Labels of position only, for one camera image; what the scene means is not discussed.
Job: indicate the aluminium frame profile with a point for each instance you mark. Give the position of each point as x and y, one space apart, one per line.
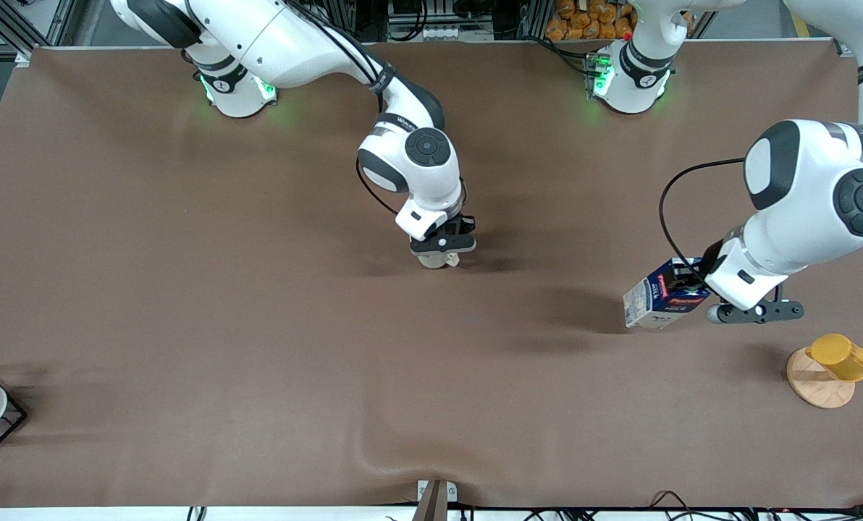
842 49
23 56

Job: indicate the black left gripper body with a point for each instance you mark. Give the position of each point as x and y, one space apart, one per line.
708 257

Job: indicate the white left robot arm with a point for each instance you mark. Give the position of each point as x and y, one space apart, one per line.
808 195

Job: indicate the round wooden mug stand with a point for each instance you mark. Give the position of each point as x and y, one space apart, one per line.
815 387

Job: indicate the brown table cover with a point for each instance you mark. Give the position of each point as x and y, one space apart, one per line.
258 325

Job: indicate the metal table edge bracket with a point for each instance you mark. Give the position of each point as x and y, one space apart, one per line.
435 503

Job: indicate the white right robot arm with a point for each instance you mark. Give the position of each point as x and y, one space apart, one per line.
287 43

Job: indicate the blue white milk carton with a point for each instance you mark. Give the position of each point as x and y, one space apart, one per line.
649 304

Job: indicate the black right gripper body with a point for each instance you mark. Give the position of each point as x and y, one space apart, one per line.
465 223

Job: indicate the yellow plastic cup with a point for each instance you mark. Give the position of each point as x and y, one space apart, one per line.
840 358

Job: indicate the orange bread rolls heap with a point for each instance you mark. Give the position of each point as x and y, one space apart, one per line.
583 25

